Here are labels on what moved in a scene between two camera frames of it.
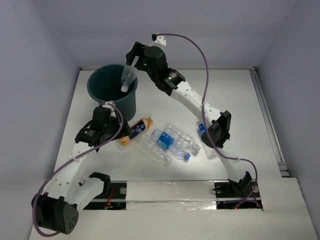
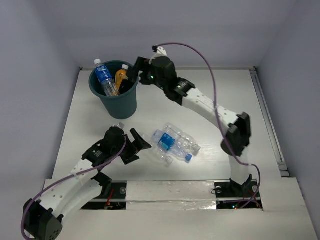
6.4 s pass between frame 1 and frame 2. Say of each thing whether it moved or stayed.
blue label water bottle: moved
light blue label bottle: stayed
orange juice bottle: moved
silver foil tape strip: stayed
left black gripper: moved
